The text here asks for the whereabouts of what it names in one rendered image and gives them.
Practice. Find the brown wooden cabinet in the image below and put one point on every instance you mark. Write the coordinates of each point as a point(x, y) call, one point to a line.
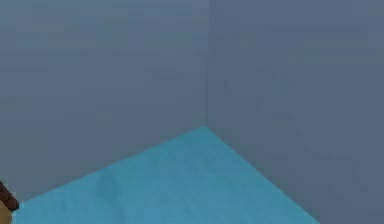
point(4, 206)

